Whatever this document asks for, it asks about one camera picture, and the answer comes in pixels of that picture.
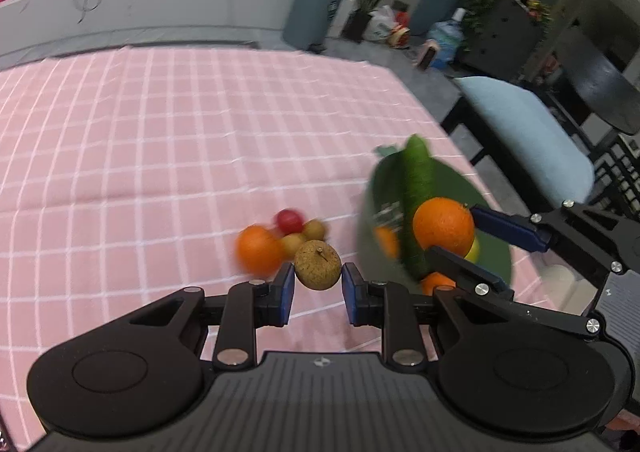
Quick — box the white plastic bag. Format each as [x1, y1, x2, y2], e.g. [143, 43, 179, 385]
[362, 5, 397, 43]

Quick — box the dark drawer cabinet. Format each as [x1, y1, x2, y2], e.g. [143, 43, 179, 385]
[460, 0, 544, 81]

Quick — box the grey trash bin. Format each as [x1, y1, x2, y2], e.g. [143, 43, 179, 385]
[282, 0, 342, 54]

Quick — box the orange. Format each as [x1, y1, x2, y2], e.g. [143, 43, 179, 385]
[420, 272, 456, 296]
[235, 225, 284, 278]
[412, 198, 475, 257]
[374, 226, 400, 261]

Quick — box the green cucumber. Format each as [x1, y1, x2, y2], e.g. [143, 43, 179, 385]
[400, 134, 433, 282]

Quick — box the round black table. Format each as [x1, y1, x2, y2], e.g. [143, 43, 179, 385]
[555, 27, 639, 136]

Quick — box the large yellow-green pear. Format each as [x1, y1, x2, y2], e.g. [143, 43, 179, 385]
[465, 237, 480, 264]

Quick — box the small brown fruit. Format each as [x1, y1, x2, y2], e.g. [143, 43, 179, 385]
[280, 233, 307, 261]

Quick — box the blue water bottle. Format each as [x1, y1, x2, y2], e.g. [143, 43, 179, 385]
[427, 7, 466, 69]

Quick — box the white marble tv bench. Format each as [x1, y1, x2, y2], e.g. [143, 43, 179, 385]
[0, 0, 356, 58]

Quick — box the pink checked tablecloth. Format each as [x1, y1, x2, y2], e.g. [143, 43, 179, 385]
[1, 47, 486, 449]

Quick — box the brown kiwi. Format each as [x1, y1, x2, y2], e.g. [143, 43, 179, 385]
[302, 218, 328, 241]
[294, 240, 342, 291]

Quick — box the light blue cushion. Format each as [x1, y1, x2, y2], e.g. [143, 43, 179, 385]
[454, 76, 594, 209]

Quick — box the red tomato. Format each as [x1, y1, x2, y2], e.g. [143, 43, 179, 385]
[274, 209, 305, 235]

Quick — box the green colander bowl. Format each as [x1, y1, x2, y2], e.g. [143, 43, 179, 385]
[356, 146, 513, 293]

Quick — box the black bench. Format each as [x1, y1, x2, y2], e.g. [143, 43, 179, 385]
[440, 96, 553, 214]

